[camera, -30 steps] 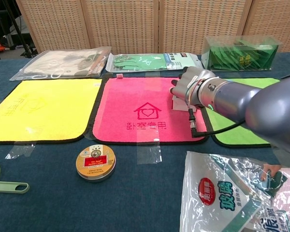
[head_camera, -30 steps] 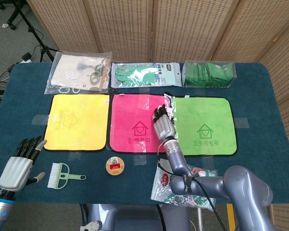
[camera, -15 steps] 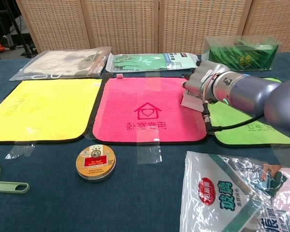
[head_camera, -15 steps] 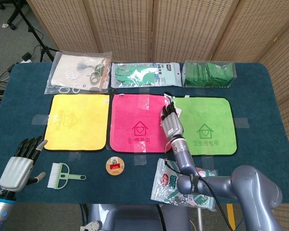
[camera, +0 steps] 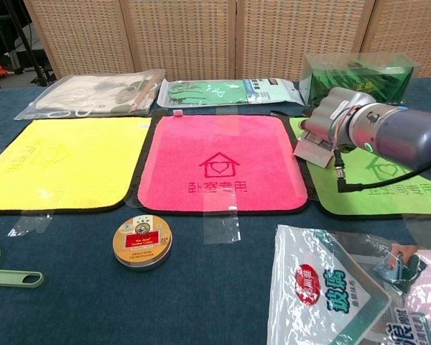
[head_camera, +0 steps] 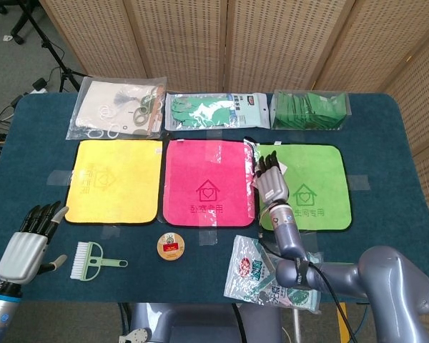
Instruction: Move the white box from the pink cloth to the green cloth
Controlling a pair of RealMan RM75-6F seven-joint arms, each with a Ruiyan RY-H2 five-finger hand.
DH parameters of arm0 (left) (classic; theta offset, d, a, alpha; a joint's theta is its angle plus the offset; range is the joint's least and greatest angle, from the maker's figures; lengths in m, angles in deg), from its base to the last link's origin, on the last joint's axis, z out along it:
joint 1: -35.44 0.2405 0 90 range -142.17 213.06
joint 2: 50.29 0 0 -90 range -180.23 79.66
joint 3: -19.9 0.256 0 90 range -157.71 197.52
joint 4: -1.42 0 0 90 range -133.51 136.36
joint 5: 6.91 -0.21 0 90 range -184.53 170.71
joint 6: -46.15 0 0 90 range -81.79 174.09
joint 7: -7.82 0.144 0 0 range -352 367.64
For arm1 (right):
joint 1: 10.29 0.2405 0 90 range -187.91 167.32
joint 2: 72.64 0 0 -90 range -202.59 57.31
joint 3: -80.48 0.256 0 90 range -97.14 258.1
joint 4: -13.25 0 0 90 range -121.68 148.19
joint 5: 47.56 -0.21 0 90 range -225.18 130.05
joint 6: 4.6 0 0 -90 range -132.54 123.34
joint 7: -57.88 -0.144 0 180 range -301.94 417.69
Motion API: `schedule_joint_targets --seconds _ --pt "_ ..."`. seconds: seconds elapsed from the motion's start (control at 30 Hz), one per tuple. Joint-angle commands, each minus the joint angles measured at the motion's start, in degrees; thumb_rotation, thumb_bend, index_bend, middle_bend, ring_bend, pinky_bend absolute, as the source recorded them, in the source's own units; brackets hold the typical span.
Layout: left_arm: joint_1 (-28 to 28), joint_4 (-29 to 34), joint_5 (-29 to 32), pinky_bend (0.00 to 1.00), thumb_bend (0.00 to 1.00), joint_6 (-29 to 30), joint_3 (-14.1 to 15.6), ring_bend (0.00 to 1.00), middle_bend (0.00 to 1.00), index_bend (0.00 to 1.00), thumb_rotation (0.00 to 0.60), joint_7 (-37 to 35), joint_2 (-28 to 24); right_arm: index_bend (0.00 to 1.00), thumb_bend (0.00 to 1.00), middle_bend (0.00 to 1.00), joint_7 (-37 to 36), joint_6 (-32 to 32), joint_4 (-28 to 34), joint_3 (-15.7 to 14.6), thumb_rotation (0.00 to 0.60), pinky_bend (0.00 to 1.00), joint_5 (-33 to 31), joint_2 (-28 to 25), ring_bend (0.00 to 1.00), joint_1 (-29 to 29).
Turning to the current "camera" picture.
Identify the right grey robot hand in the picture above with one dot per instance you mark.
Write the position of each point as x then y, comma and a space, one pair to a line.
323, 115

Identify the small white cardboard box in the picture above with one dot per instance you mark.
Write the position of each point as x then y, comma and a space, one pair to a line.
314, 152

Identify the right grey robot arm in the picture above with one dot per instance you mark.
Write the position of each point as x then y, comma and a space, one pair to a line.
409, 133

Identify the clear box of green packets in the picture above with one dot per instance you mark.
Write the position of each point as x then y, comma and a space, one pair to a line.
380, 75

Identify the green towel mat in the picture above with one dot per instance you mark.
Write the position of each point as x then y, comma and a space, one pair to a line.
362, 205

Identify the pink towel mat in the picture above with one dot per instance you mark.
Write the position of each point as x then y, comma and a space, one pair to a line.
219, 143

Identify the glass cleaning cloth plastic package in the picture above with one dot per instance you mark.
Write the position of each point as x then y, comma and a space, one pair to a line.
327, 287

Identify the yellow towel mat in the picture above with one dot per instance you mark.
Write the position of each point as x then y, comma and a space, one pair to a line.
75, 161

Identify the light green hand brush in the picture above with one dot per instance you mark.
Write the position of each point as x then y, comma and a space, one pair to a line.
39, 279

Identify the green rubber gloves package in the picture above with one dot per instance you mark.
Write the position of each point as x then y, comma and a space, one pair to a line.
219, 91

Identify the clear tape strip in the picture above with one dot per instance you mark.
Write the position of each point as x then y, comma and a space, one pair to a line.
28, 223
221, 228

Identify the wooden perforated folding screen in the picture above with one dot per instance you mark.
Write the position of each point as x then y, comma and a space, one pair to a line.
186, 36

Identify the round gold candy tin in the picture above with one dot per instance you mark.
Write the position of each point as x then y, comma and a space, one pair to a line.
142, 244

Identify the beige bag in clear package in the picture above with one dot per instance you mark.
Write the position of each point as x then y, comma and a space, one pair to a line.
75, 93

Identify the black tripod stand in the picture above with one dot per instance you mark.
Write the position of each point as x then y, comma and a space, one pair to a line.
43, 73

